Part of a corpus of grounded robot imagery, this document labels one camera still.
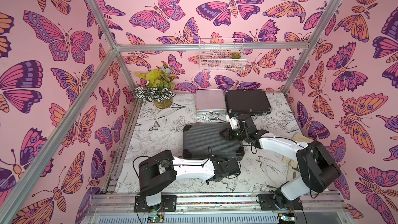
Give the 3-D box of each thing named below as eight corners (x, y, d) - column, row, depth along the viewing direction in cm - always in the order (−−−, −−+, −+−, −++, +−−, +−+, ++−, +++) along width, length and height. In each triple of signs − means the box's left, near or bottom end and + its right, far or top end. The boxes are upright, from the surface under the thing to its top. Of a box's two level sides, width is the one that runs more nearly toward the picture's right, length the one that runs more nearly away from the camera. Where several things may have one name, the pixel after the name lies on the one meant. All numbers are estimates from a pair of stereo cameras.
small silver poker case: (195, 119, 108) (194, 114, 103) (196, 92, 125) (195, 87, 120) (226, 119, 108) (227, 114, 103) (223, 92, 125) (224, 86, 120)
